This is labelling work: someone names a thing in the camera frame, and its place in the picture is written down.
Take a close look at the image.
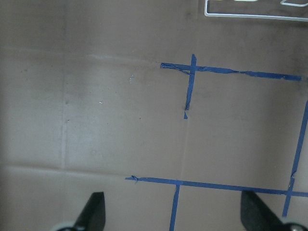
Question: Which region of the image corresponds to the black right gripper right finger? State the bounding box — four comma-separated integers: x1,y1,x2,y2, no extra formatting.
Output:
241,191,288,231

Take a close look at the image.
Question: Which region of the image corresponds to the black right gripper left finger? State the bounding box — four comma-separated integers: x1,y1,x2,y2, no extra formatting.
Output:
72,192,106,231

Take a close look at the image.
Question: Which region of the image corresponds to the white wire cup rack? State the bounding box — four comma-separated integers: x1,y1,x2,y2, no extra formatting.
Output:
204,0,308,22

